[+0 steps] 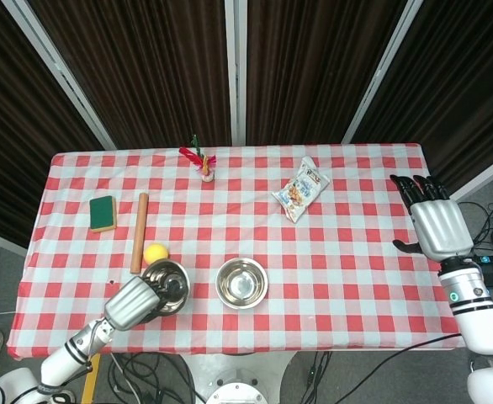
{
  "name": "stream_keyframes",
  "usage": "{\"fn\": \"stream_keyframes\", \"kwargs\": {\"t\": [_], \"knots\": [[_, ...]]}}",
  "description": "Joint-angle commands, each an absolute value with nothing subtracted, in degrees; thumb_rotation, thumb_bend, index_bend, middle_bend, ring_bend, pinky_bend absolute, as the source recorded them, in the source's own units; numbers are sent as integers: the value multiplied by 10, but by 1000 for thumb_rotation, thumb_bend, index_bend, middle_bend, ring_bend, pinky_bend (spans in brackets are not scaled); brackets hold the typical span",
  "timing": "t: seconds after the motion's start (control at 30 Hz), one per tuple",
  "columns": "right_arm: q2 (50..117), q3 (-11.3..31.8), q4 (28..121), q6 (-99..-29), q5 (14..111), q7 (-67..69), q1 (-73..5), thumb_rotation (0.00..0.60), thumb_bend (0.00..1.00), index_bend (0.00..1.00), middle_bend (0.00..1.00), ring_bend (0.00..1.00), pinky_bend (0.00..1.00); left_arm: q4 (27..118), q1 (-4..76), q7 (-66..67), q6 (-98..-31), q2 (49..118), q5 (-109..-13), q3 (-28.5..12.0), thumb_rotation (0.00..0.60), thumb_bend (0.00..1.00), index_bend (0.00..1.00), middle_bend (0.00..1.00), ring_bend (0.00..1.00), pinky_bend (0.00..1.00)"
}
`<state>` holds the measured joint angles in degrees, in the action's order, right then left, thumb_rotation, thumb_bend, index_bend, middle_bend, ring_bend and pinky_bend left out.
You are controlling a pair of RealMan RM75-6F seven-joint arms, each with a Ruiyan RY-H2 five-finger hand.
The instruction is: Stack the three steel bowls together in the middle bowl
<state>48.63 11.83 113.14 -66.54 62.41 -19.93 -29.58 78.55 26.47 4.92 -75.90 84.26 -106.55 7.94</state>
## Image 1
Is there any yellow foam ball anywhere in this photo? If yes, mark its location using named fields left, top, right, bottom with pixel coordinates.
left=142, top=242, right=170, bottom=266

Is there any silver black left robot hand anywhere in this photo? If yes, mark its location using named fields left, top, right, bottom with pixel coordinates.
left=103, top=273, right=180, bottom=333

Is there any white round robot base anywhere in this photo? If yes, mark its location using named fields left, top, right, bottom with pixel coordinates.
left=206, top=380, right=269, bottom=404

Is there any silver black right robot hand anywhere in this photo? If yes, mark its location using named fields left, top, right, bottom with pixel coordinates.
left=390, top=173, right=474, bottom=262

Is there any white partition frame post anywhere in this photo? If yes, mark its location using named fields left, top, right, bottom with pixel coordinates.
left=438, top=146, right=493, bottom=202
left=342, top=0, right=421, bottom=145
left=0, top=0, right=117, bottom=150
left=224, top=0, right=248, bottom=146
left=0, top=226, right=29, bottom=258

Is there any white snack bag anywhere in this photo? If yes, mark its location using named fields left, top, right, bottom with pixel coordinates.
left=270, top=155, right=331, bottom=224

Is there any wooden rolling pin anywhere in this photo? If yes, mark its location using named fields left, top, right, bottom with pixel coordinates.
left=130, top=192, right=150, bottom=274

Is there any green yellow scrub sponge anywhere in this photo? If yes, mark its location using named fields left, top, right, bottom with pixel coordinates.
left=88, top=195, right=118, bottom=233

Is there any colourful feather shuttlecock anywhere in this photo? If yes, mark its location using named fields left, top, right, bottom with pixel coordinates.
left=178, top=134, right=218, bottom=183

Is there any red white checkered tablecloth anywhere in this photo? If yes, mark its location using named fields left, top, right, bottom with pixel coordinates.
left=8, top=142, right=485, bottom=359

